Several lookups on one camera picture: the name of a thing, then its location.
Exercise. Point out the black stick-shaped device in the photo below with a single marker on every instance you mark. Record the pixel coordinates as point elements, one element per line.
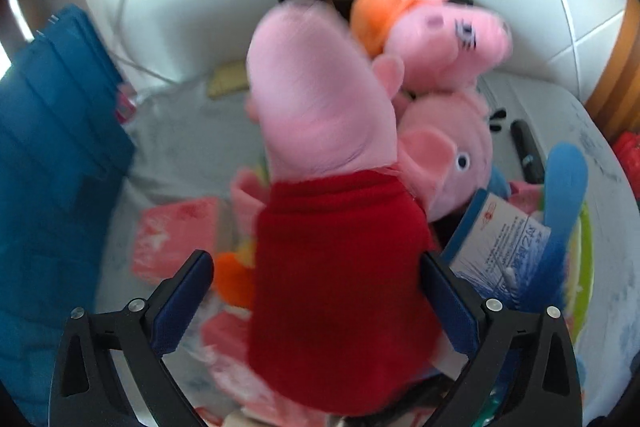
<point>525,147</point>

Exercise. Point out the pink pig plush red dress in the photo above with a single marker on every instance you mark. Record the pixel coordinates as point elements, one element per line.
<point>330,282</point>

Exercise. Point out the pink pig plush blue dress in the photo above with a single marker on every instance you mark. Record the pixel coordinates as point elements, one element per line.
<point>440,127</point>

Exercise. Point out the red plastic bag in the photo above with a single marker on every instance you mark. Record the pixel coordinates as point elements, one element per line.
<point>627,157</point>

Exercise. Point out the small pink packet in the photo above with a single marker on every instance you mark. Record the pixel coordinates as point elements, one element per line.
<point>125,104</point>

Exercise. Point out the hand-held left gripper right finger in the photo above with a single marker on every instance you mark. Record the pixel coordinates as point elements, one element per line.
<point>450,312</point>

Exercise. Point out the pink tissue packet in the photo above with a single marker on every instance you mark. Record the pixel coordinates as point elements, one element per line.
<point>175,232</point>
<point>225,347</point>

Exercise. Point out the blue fabric storage bin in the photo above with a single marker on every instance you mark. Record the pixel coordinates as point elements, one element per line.
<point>50,182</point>

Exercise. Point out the blue fuzzy plush toy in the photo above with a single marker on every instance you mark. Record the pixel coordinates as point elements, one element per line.
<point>565,187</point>

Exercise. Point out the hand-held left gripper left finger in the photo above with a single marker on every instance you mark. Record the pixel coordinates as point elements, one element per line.
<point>180,307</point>

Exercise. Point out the orange plush toy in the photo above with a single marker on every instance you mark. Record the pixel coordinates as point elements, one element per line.
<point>232,277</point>

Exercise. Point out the wooden wall trim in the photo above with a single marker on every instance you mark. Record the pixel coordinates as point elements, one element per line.
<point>615,72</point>

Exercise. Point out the small yellow box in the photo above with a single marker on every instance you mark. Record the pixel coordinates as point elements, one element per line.
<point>227,79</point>

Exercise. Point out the pink pig plush orange dress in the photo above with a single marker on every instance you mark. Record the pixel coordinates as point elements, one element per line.
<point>430,42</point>

